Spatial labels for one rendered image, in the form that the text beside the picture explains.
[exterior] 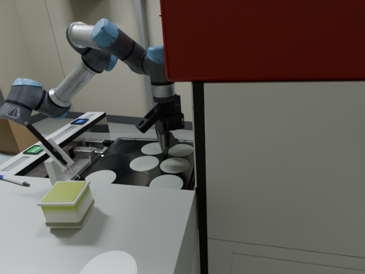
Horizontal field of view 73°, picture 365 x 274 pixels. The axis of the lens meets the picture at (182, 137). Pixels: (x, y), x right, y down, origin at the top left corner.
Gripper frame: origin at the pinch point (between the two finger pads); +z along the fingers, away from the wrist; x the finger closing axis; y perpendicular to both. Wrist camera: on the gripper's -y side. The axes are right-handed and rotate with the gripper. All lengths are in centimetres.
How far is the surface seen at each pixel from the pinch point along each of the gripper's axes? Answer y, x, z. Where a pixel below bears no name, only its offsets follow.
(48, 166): -34.5, -12.4, -12.5
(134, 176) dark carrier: -13.5, -7.0, 1.4
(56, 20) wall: -1, 341, -54
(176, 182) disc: -4.0, -17.5, 1.3
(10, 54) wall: -69, 372, -15
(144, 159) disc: -7.0, 1.0, 1.3
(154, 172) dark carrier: -7.2, -8.4, 1.3
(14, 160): -45.3, 14.6, -4.6
